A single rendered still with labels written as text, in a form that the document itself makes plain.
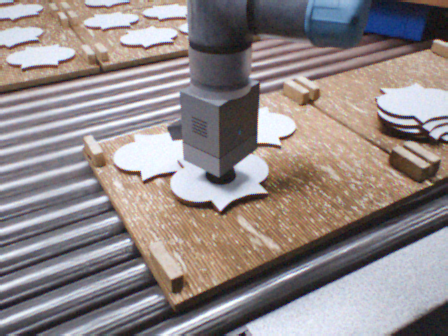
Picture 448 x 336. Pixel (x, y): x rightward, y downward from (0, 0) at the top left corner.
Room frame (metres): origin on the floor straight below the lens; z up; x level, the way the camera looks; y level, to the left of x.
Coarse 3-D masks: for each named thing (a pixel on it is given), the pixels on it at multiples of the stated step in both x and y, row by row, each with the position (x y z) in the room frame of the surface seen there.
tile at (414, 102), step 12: (384, 96) 0.71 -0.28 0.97; (396, 96) 0.71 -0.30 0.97; (408, 96) 0.71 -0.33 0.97; (420, 96) 0.71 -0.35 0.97; (432, 96) 0.71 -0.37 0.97; (444, 96) 0.71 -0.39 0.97; (384, 108) 0.66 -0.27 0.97; (396, 108) 0.66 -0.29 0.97; (408, 108) 0.66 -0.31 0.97; (420, 108) 0.66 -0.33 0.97; (432, 108) 0.66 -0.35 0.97; (444, 108) 0.66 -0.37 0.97; (420, 120) 0.63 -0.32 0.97; (432, 120) 0.63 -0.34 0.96
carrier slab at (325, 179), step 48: (288, 96) 0.77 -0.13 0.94; (288, 144) 0.60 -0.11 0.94; (336, 144) 0.60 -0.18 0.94; (144, 192) 0.48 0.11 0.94; (288, 192) 0.48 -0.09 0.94; (336, 192) 0.48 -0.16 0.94; (384, 192) 0.48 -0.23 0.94; (144, 240) 0.39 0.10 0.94; (192, 240) 0.39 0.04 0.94; (240, 240) 0.39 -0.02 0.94; (288, 240) 0.39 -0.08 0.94; (192, 288) 0.32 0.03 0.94
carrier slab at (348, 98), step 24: (360, 72) 0.88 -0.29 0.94; (384, 72) 0.88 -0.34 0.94; (408, 72) 0.88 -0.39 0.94; (432, 72) 0.88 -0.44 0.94; (336, 96) 0.77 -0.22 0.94; (360, 96) 0.77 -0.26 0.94; (336, 120) 0.69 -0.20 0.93; (360, 120) 0.68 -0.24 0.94; (384, 144) 0.60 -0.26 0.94; (432, 144) 0.60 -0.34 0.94
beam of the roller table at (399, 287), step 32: (384, 256) 0.39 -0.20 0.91; (416, 256) 0.38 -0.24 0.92; (320, 288) 0.34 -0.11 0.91; (352, 288) 0.33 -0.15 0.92; (384, 288) 0.33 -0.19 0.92; (416, 288) 0.33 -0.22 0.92; (256, 320) 0.29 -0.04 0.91; (288, 320) 0.29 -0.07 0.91; (320, 320) 0.29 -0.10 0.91; (352, 320) 0.29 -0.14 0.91; (384, 320) 0.29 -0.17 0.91; (416, 320) 0.29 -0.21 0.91
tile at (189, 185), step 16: (256, 160) 0.54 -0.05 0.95; (176, 176) 0.50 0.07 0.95; (192, 176) 0.50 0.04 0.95; (240, 176) 0.50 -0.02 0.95; (256, 176) 0.50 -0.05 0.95; (176, 192) 0.46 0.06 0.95; (192, 192) 0.46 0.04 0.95; (208, 192) 0.47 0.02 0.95; (224, 192) 0.47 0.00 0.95; (240, 192) 0.47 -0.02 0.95; (256, 192) 0.47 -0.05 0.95; (224, 208) 0.44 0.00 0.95
